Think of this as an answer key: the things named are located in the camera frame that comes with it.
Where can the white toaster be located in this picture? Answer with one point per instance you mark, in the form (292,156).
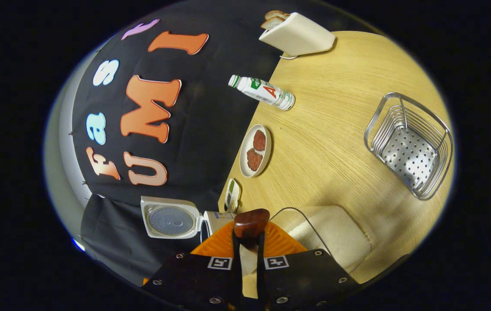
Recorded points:
(299,36)

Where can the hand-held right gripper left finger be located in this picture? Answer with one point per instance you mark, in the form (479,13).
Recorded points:
(237,276)

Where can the white round plate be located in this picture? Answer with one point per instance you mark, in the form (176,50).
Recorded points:
(267,166)

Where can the brown wooden spoon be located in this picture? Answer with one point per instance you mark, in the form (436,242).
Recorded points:
(252,223)

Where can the white milk bottle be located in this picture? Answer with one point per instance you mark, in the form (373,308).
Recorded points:
(263,91)

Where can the red meat piece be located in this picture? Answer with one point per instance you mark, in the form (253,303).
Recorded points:
(259,140)
(254,160)

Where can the small white seasoning dish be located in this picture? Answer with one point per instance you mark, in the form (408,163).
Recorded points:
(232,194)

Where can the black backdrop cloth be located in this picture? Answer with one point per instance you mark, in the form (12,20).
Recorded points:
(211,129)

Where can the white rice cooker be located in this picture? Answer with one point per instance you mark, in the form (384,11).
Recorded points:
(172,220)

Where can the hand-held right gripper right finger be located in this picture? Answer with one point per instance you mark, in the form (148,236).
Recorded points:
(262,276)

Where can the clear container of rice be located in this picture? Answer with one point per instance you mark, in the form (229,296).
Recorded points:
(336,235)

